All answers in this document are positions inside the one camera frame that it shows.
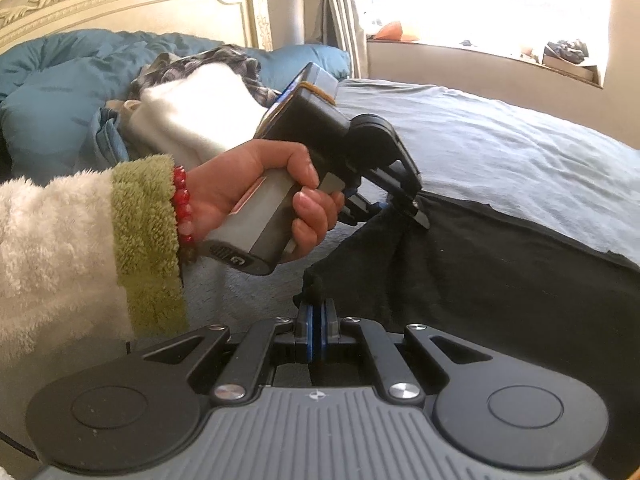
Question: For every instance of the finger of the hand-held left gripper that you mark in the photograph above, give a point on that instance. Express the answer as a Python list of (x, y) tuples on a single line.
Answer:
[(362, 207), (415, 210)]

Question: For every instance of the cardboard tray with clutter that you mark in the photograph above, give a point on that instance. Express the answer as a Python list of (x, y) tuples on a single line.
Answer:
[(570, 60)]

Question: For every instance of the blue-grey garment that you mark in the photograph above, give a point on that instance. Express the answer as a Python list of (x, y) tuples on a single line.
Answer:
[(111, 132)]

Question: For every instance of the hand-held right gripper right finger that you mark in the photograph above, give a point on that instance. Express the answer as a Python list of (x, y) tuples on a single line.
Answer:
[(327, 332)]

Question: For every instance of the cream carved headboard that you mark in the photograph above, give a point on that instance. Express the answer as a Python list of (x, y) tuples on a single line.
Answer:
[(125, 0)]

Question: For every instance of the cream fleece cloth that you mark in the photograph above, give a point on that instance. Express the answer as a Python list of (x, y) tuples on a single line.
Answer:
[(195, 110)]

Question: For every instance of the blue pillow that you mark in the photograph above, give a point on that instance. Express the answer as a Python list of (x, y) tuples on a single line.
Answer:
[(50, 95)]

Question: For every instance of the person's left hand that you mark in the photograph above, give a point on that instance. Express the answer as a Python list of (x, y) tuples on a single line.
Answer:
[(225, 180)]

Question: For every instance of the plaid shirt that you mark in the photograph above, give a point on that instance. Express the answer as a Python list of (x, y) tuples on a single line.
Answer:
[(225, 60)]

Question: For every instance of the beige curtain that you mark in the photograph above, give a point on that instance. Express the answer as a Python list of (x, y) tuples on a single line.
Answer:
[(335, 15)]

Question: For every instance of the black printed t-shirt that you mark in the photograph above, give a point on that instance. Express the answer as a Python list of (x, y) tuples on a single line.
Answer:
[(500, 300)]

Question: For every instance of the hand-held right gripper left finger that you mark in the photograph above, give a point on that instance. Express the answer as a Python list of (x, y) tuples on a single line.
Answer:
[(305, 332)]

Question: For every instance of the orange bag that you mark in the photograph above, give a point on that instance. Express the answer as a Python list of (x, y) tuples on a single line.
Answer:
[(395, 31)]

